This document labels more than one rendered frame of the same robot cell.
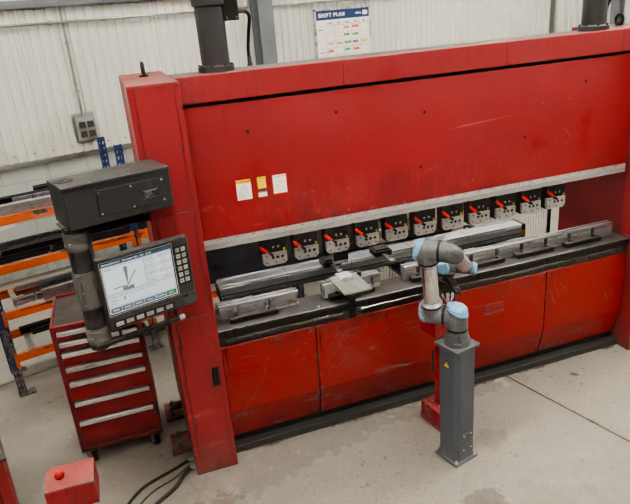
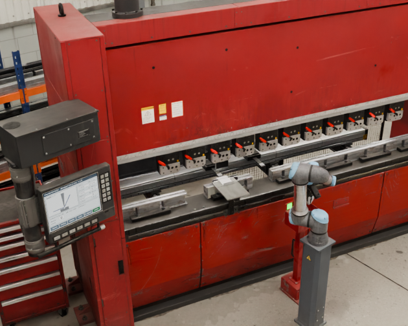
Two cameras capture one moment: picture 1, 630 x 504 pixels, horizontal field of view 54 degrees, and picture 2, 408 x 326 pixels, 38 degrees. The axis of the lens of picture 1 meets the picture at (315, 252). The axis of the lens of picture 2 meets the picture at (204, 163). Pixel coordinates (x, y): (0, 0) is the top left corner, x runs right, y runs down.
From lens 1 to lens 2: 83 cm
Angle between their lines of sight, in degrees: 10
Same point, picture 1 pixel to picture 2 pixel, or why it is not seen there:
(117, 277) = (56, 202)
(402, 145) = (278, 75)
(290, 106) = (189, 46)
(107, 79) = not seen: outside the picture
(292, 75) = (193, 21)
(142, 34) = not seen: outside the picture
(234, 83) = (145, 29)
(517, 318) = (359, 209)
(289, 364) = (178, 253)
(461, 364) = (320, 258)
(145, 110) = (75, 59)
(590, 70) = not seen: outside the picture
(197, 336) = (108, 237)
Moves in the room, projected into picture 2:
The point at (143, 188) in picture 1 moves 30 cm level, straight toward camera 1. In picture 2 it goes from (78, 129) to (90, 153)
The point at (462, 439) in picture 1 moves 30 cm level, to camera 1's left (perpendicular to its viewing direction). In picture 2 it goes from (317, 312) to (276, 316)
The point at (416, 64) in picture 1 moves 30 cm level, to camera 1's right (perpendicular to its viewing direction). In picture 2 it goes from (294, 9) to (337, 7)
